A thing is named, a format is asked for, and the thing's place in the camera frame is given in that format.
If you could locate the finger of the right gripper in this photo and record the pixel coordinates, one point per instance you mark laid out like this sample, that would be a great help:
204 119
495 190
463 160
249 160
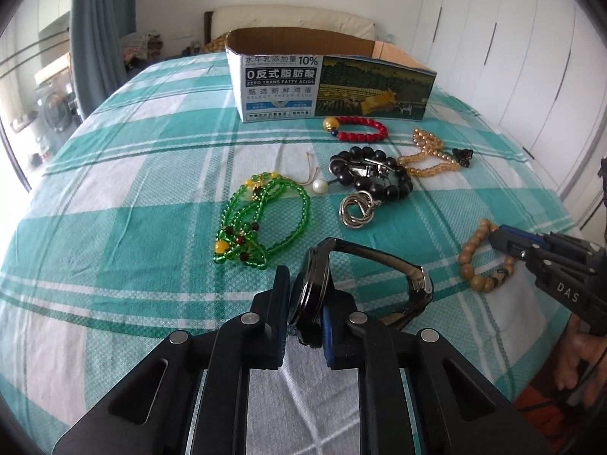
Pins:
521 251
508 237

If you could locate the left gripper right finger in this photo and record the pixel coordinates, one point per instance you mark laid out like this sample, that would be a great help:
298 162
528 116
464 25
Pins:
417 393

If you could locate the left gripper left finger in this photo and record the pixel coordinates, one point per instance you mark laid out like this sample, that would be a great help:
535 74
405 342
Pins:
190 393

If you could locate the black wristwatch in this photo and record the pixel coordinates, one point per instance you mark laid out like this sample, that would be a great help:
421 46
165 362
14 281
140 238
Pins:
396 290

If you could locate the silver knot ring charm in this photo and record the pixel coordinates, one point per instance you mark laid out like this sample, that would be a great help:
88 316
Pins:
358 209

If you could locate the person right hand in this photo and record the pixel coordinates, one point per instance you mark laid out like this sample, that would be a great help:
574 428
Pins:
576 347

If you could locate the white wardrobe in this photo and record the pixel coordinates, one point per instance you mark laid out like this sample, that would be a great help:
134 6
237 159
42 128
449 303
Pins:
537 70

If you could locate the teal plaid bed sheet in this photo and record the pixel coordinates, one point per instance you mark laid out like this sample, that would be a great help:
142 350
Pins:
113 250

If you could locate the printed cardboard box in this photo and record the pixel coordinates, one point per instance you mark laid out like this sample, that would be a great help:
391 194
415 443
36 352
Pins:
288 72

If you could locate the washing machine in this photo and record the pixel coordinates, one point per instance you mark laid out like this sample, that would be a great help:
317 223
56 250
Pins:
56 102

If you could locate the black framed glass door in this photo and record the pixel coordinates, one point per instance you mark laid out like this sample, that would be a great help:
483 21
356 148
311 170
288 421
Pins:
21 125

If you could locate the cream padded headboard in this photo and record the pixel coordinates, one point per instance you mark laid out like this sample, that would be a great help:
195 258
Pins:
226 18

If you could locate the pile of clothes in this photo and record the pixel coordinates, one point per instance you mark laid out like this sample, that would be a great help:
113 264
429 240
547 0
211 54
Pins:
141 47

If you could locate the blue curtain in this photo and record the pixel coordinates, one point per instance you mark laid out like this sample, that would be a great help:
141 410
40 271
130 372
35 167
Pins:
96 27

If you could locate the white pearl on cord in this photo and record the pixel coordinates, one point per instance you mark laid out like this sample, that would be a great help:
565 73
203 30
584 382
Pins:
314 181

